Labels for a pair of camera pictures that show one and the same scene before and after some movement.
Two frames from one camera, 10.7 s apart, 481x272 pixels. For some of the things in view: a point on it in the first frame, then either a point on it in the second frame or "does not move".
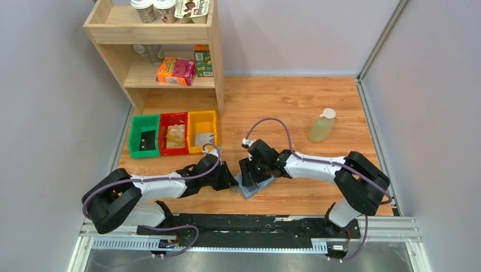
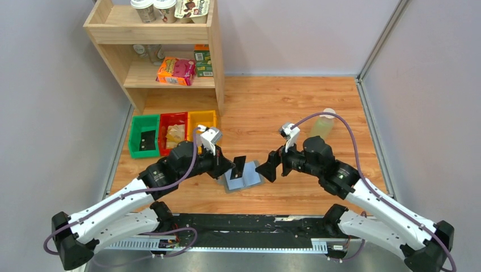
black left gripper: [228, 181] to [219, 162]
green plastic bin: [139, 124] does not move
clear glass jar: [156, 53] does not move
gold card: [176, 136] does not move
